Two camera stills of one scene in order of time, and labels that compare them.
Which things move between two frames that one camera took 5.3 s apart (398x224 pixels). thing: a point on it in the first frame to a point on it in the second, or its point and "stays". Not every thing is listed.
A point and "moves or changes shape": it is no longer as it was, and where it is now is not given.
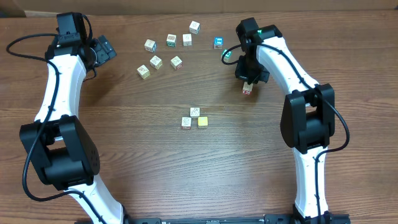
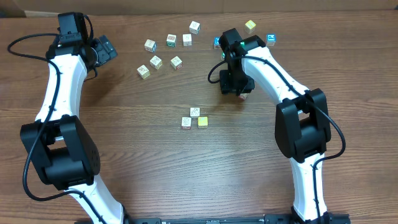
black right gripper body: (251, 76) to (235, 86)
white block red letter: (247, 88) moves or changes shape
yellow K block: (203, 122) stays
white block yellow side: (143, 71) stays
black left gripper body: (104, 47) stays
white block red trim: (186, 123) stays
